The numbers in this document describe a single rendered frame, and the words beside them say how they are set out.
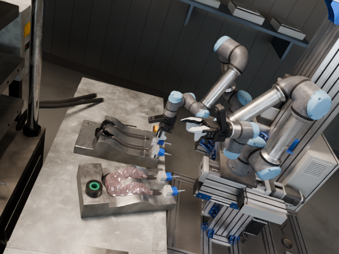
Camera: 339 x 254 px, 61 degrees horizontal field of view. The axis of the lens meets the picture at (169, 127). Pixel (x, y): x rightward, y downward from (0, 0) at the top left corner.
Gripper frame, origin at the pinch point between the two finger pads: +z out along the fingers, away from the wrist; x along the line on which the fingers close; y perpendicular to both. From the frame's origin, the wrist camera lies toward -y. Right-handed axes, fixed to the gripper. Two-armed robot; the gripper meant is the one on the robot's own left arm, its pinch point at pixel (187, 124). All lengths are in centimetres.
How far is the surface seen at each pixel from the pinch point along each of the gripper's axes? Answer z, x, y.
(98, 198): 24, 15, 53
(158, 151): -17, 46, 49
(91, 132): 20, 69, 50
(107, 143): 14, 51, 46
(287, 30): -172, 143, -26
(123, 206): 12, 13, 57
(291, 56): -234, 180, 5
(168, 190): -15, 20, 55
